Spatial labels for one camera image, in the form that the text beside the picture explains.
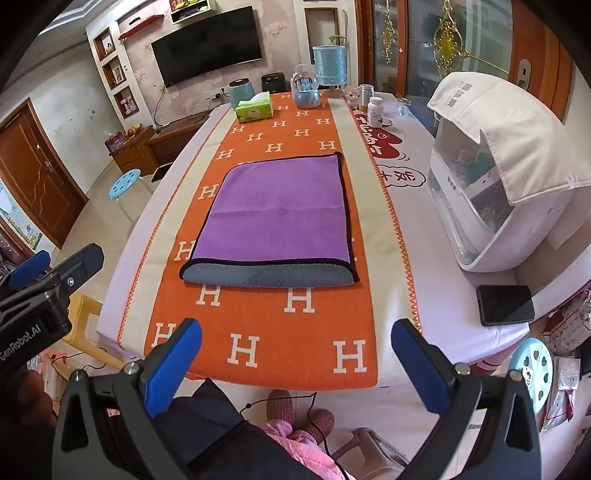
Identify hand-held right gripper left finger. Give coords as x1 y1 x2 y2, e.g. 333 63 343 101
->
52 318 204 480

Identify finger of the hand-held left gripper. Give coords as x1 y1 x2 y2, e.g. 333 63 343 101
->
42 244 105 302
0 250 52 292

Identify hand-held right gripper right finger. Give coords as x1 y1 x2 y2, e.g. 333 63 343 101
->
391 318 542 480

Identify purple towel with grey underside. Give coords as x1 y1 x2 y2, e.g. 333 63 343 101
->
179 151 360 289

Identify yellow plastic chair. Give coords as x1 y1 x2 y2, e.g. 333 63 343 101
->
62 293 125 365

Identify dark trousers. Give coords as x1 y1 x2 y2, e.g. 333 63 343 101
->
152 378 352 480

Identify white printed tablecloth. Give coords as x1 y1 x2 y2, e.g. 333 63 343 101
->
97 90 532 389

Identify light blue plastic stool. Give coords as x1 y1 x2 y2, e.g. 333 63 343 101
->
508 338 554 416
108 168 142 202

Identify brown wooden door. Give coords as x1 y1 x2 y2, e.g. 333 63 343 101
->
0 99 88 250

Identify white plastic stool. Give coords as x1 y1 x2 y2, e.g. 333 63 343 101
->
331 427 411 480

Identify orange letter-print blanket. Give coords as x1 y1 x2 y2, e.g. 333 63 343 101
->
115 91 423 388

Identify black smartphone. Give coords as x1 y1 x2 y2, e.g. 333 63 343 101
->
476 284 535 327

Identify pink slipper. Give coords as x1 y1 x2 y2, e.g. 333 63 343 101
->
305 408 335 440
268 389 294 426

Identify pink bag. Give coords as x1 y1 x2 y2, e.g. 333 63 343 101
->
104 130 128 154

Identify wooden television cabinet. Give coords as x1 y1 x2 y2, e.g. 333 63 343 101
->
111 115 206 176

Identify pink fleece garment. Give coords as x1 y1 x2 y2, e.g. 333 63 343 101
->
263 418 348 480

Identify white countertop appliance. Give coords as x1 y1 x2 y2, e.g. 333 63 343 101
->
427 115 561 271

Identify pile of plastic packets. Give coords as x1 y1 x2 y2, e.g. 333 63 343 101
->
541 291 591 432

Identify green tissue box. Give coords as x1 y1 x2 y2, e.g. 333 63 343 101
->
234 91 274 123

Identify teal electric kettle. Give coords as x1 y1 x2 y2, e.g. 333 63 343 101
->
229 79 254 108

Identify white cloth cover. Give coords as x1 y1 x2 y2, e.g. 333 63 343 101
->
427 71 587 206

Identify light blue water barrel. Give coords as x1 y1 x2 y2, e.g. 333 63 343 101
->
312 45 347 87

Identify glass door with gold ornament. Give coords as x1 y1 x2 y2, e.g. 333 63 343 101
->
369 0 514 100

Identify wall poster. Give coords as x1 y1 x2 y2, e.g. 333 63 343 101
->
0 180 43 251

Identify black cable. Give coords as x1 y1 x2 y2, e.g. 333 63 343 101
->
238 391 352 480

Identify white wall shelf unit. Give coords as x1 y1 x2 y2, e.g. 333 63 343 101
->
85 25 140 121

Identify red wall shelf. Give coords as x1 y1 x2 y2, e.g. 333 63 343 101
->
117 14 165 41

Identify black wall television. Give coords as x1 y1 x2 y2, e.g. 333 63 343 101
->
151 6 264 88

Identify white box wall shelf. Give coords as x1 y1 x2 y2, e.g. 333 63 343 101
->
167 0 217 25

